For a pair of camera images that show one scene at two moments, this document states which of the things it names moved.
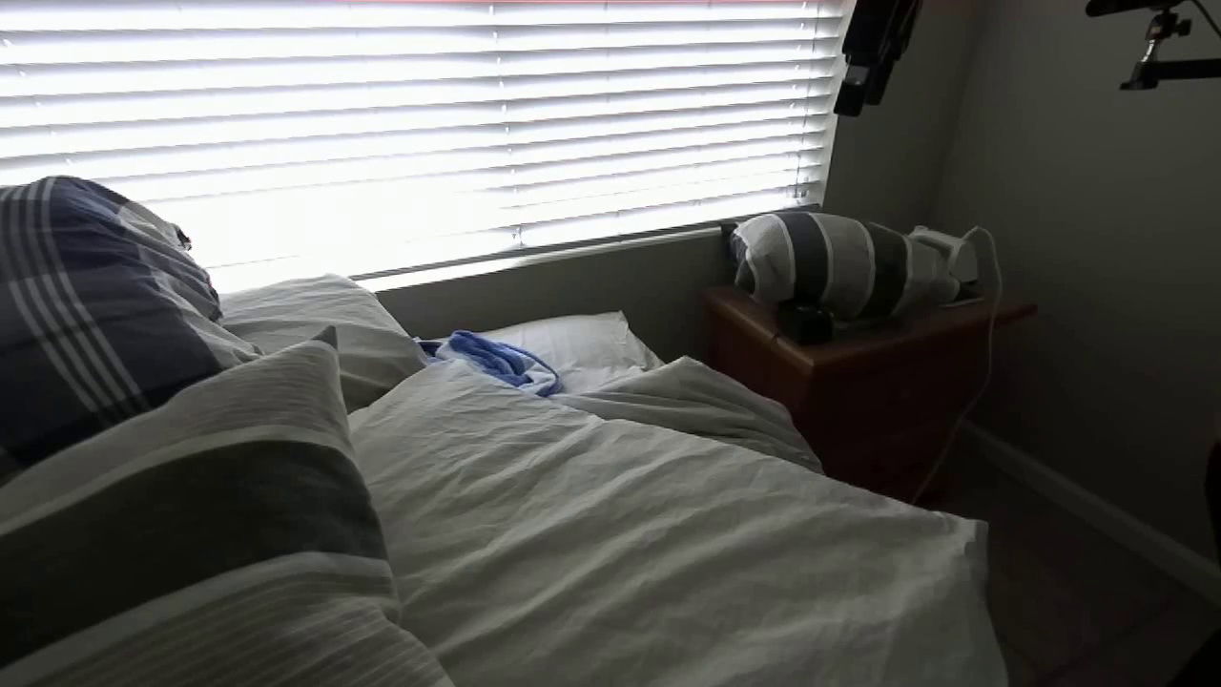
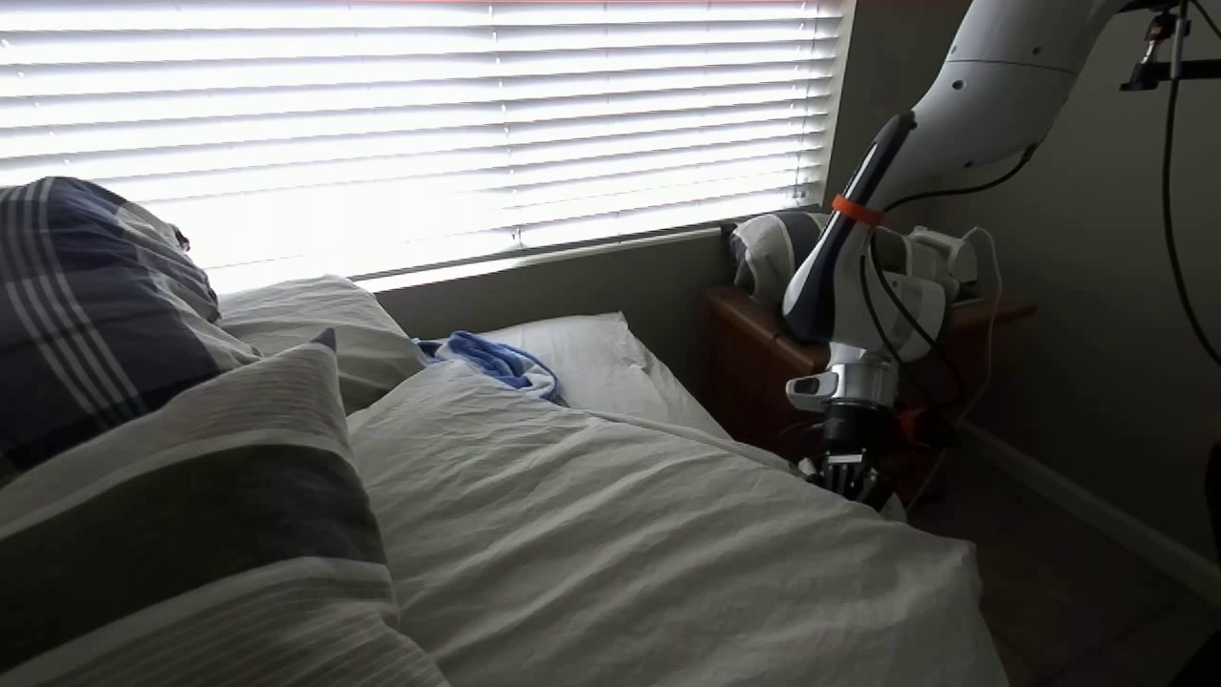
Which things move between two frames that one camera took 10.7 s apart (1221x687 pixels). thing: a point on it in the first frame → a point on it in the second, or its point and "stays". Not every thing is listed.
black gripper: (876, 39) → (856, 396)
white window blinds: (385, 138) stays
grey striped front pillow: (223, 536) stays
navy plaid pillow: (103, 311) stays
